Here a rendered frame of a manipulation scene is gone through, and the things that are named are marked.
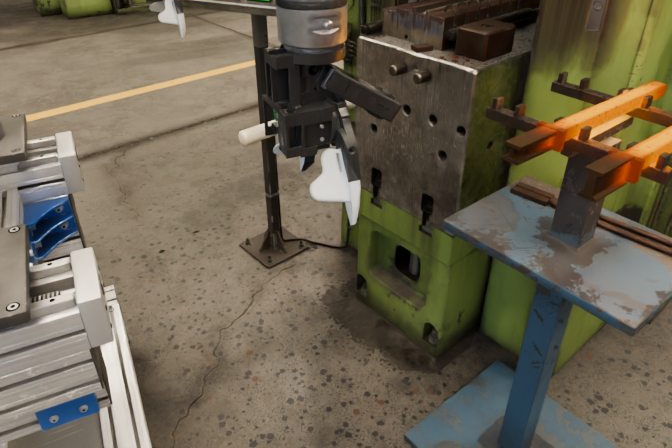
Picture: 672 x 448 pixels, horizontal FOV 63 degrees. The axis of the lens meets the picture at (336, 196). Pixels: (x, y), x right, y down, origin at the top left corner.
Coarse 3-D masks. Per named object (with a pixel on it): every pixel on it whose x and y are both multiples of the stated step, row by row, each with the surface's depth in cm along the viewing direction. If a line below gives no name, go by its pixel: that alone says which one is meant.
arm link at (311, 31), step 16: (288, 16) 56; (304, 16) 55; (320, 16) 55; (336, 16) 56; (288, 32) 56; (304, 32) 56; (320, 32) 56; (336, 32) 57; (288, 48) 58; (304, 48) 57; (320, 48) 57; (336, 48) 58
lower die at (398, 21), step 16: (432, 0) 145; (496, 0) 144; (512, 0) 144; (528, 0) 149; (384, 16) 142; (400, 16) 138; (416, 16) 134; (432, 16) 130; (448, 16) 129; (464, 16) 133; (480, 16) 137; (384, 32) 144; (400, 32) 140; (416, 32) 136; (432, 32) 132
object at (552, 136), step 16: (624, 96) 97; (640, 96) 97; (656, 96) 101; (592, 112) 91; (608, 112) 92; (624, 112) 95; (544, 128) 84; (560, 128) 84; (576, 128) 87; (592, 128) 90; (512, 144) 80; (528, 144) 80; (544, 144) 84; (560, 144) 84; (512, 160) 81; (528, 160) 82
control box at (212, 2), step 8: (184, 0) 161; (192, 0) 159; (200, 0) 158; (208, 0) 157; (216, 0) 156; (224, 0) 155; (232, 0) 155; (240, 0) 154; (248, 0) 153; (272, 0) 150; (200, 8) 167; (208, 8) 165; (216, 8) 163; (224, 8) 161; (232, 8) 159; (240, 8) 157; (248, 8) 155; (256, 8) 153; (264, 8) 152; (272, 8) 150
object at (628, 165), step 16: (640, 144) 81; (656, 144) 81; (608, 160) 74; (624, 160) 74; (640, 160) 75; (656, 160) 80; (592, 176) 72; (608, 176) 74; (624, 176) 77; (592, 192) 73; (608, 192) 74
